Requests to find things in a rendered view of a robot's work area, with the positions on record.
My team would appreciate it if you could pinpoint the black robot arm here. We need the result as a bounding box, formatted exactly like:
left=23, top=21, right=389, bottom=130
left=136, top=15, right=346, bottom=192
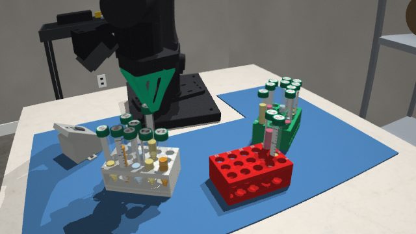
left=71, top=0, right=205, bottom=105

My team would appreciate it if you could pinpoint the red tube rack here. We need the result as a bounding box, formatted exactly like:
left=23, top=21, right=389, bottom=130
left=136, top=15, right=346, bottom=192
left=209, top=143, right=293, bottom=206

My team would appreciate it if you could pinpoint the white test tube rack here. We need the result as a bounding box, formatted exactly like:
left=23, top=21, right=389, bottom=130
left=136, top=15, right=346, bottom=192
left=101, top=148, right=181, bottom=197

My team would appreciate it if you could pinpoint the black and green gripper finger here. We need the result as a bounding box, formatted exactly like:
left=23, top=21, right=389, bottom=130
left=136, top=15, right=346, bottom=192
left=120, top=68, right=158, bottom=104
left=131, top=68, right=175, bottom=112

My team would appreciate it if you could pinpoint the blue bench mat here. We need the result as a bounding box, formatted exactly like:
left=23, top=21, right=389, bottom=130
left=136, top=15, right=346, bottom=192
left=22, top=86, right=399, bottom=234

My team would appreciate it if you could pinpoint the green tube rack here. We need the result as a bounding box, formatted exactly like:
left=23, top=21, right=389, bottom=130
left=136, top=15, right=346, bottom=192
left=252, top=103, right=302, bottom=151

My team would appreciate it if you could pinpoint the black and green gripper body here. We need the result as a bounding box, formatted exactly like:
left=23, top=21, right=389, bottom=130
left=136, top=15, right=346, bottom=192
left=115, top=15, right=179, bottom=77

